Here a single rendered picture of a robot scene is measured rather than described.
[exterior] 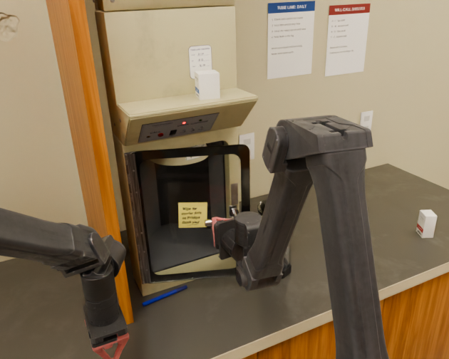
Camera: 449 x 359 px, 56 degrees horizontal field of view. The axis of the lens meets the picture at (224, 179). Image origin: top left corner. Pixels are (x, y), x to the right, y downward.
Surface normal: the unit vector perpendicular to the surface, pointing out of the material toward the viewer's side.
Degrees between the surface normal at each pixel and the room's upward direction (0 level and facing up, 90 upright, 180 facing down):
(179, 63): 90
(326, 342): 90
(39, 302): 0
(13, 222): 67
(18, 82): 90
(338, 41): 90
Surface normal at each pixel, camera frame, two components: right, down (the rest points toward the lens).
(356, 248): 0.26, -0.04
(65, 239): 0.87, -0.34
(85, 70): 0.43, 0.36
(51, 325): -0.03, -0.91
